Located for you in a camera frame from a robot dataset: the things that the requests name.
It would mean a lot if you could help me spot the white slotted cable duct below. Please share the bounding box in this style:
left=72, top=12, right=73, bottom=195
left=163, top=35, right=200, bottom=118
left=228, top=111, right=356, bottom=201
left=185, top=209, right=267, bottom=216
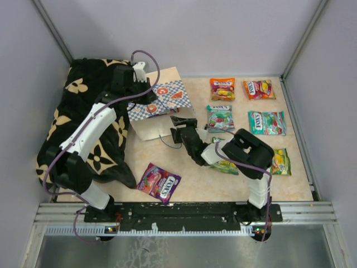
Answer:
left=45, top=223, right=264, bottom=238

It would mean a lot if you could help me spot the right aluminium corner post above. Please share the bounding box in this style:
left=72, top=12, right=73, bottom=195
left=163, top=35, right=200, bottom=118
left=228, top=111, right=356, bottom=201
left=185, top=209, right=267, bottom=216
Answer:
left=280, top=0, right=330, bottom=82

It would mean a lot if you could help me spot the teal Fox's candy packet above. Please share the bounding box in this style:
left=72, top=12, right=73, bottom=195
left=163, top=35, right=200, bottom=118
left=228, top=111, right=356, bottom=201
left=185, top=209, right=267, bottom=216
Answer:
left=248, top=111, right=287, bottom=136

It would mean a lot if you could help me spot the aluminium corner post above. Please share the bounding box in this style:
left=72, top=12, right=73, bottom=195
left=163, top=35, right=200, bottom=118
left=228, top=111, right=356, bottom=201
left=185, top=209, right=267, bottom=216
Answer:
left=280, top=0, right=330, bottom=82
left=30, top=0, right=87, bottom=64

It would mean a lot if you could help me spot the aluminium frame rail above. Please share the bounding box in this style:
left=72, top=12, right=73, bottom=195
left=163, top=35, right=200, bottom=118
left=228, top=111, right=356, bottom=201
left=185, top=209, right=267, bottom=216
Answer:
left=35, top=202, right=337, bottom=224

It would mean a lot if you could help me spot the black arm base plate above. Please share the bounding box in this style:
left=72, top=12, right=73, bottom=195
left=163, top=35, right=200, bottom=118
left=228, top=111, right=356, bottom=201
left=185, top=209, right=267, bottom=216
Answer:
left=84, top=202, right=283, bottom=231

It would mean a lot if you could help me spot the orange striped snack packet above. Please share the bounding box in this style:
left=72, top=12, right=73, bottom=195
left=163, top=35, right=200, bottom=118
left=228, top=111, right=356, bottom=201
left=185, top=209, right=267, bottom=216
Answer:
left=210, top=78, right=235, bottom=101

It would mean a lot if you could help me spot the blue checkered paper bag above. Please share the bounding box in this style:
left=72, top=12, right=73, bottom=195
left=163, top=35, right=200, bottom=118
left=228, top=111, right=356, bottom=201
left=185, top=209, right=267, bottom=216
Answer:
left=127, top=67, right=196, bottom=141

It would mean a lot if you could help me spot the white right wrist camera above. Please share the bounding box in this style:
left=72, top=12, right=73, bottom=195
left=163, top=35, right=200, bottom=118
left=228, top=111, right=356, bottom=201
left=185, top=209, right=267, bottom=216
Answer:
left=195, top=128, right=209, bottom=142

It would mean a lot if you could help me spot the left aluminium corner post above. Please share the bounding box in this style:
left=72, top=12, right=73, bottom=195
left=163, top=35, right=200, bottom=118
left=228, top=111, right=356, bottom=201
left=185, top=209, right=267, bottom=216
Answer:
left=30, top=0, right=87, bottom=64

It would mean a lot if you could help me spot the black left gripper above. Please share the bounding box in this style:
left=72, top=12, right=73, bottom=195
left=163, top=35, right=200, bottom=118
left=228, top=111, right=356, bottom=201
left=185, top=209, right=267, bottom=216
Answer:
left=125, top=76, right=157, bottom=105

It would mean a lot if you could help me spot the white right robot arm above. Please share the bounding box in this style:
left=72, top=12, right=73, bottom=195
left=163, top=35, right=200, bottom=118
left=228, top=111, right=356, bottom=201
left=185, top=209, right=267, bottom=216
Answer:
left=170, top=116, right=274, bottom=222

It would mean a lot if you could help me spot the purple snack packet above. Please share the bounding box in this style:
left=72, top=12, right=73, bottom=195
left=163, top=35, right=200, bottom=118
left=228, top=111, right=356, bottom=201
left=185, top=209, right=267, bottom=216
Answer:
left=136, top=163, right=181, bottom=205

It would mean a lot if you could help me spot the green snack packet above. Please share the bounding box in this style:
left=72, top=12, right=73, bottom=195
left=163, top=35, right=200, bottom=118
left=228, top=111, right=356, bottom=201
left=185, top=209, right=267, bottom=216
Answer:
left=209, top=136, right=240, bottom=176

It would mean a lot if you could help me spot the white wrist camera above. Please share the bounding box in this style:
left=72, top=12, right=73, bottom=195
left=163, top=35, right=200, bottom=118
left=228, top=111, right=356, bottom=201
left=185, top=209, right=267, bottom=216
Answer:
left=132, top=61, right=147, bottom=83
left=195, top=128, right=209, bottom=142

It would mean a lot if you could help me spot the orange Fox's candy packet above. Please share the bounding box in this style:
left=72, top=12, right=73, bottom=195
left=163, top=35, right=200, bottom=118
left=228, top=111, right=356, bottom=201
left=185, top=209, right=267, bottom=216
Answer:
left=243, top=79, right=276, bottom=100

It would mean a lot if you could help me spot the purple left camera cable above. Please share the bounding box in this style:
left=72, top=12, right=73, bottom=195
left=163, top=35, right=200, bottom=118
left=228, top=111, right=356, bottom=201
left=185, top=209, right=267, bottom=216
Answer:
left=42, top=50, right=161, bottom=243

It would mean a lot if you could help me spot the black floral plush blanket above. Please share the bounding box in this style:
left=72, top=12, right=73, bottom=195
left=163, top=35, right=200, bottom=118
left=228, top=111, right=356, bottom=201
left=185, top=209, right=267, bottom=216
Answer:
left=36, top=58, right=137, bottom=191

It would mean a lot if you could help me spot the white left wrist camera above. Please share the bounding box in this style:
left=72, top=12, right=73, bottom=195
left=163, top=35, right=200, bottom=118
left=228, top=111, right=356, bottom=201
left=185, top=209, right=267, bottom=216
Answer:
left=132, top=61, right=147, bottom=83

